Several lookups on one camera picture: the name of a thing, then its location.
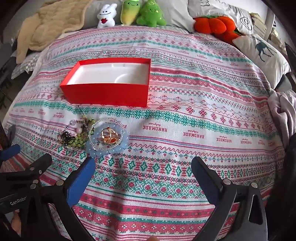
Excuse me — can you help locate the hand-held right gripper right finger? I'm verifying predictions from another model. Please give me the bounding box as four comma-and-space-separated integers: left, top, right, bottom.
191, 156, 269, 241

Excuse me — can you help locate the beige quilted blanket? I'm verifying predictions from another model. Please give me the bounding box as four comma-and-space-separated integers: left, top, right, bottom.
16, 0, 95, 64

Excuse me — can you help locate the red cardboard box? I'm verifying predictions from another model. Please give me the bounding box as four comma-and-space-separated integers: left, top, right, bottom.
60, 58, 152, 108

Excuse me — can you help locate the green bead bracelet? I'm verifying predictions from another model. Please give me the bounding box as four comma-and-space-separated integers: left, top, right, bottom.
62, 118, 96, 151

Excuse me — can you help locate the white rabbit plush toy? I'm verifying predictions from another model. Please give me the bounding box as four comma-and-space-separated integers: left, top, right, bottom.
97, 3, 116, 29

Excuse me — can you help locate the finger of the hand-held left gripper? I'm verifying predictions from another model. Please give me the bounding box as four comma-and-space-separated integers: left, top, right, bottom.
0, 144, 21, 166
0, 153, 52, 194

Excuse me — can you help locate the blue bead bracelet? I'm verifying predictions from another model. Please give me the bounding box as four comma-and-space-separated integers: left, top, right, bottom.
86, 120, 130, 158

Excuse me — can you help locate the orange pumpkin plush toy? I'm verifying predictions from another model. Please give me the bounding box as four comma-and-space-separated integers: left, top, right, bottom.
193, 15, 243, 45

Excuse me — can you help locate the grey checked sheet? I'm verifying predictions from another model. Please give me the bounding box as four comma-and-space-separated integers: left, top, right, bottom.
11, 50, 44, 80

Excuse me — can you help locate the white wooden frame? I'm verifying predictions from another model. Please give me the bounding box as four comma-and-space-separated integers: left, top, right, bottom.
263, 0, 278, 42

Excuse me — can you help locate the black flower ornament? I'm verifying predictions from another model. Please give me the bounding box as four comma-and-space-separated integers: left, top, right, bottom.
60, 131, 74, 145

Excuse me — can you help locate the green tree plush toy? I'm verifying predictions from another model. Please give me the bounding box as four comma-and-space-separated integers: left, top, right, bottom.
136, 0, 167, 26

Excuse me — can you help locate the yellow green plush toy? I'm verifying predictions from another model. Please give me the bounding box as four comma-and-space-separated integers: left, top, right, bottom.
120, 0, 142, 26

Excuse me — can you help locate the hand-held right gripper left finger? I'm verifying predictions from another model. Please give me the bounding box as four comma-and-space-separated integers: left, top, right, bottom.
14, 158, 96, 241

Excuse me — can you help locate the thin multicoloured bead bracelet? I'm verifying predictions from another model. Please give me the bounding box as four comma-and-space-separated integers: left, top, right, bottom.
58, 119, 83, 142

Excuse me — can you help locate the patterned knit bedspread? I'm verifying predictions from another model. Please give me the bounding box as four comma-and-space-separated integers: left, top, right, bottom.
5, 24, 287, 241

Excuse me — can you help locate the silver bead bracelet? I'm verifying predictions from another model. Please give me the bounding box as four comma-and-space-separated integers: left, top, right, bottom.
89, 118, 123, 149

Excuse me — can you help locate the lilac cloth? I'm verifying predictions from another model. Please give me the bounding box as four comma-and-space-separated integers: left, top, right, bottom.
267, 89, 296, 149

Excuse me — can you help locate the white deer print pillow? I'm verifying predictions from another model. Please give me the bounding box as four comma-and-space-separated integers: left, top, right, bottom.
232, 34, 291, 90

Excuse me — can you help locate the grey spiral print pillow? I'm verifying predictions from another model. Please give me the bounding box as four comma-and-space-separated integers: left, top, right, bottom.
187, 0, 255, 35

